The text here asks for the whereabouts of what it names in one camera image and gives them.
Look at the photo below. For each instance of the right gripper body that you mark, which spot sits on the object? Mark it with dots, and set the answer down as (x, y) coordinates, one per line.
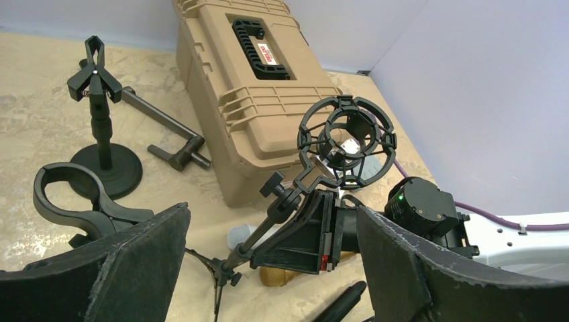
(415, 204)

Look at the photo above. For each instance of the black microphone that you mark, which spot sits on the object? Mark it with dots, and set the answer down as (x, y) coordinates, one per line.
(341, 306)

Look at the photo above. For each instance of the black L-shaped bracket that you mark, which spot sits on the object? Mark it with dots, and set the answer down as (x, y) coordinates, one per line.
(177, 144)

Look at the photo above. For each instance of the gold microphone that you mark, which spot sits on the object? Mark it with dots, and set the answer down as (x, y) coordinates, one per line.
(277, 277)

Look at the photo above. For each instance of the grey zip pouch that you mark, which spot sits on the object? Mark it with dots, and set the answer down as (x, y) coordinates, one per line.
(368, 168)

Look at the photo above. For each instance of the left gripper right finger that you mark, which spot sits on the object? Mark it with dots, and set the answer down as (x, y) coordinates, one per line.
(413, 279)

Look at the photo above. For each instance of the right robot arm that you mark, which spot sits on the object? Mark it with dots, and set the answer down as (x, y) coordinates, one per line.
(325, 227)

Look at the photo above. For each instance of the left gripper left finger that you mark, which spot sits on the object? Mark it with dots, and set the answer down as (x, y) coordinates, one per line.
(128, 276)

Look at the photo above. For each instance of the tan plastic tool case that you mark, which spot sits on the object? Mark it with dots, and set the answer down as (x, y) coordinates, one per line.
(251, 77)

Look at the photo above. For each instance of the white microphone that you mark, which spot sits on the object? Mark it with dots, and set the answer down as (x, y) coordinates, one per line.
(239, 234)

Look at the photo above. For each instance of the black tripod mic stand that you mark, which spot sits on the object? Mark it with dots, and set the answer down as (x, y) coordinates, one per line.
(330, 121)

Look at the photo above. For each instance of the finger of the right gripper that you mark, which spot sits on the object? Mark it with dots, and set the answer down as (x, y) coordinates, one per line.
(298, 244)

